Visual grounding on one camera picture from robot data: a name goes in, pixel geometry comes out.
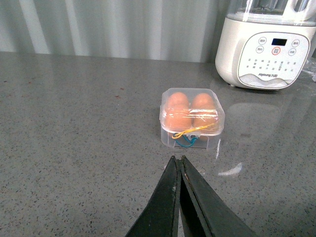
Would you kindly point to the yellow rubber band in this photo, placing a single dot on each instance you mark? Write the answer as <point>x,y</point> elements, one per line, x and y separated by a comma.
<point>179,134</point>

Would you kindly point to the clear plastic bag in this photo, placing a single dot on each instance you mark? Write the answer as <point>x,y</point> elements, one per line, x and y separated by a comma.
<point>310,68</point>

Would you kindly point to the clear plastic egg box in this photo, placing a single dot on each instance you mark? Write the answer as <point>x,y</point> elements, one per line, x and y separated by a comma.
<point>207,140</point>

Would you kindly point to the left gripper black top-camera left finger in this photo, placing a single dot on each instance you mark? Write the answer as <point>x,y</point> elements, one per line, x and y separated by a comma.
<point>160,217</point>

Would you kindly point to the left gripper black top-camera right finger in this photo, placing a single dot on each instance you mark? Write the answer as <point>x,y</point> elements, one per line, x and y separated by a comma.
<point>203,212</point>

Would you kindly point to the brown egg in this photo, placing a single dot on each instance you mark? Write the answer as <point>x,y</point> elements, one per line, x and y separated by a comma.
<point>177,100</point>
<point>203,101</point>
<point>206,116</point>
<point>178,119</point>

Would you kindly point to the white Joyoung blender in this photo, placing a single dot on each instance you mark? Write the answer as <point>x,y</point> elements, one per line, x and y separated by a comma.
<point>264,44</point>

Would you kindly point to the grey curtain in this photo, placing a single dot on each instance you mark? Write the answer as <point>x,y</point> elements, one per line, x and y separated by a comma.
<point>178,30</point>

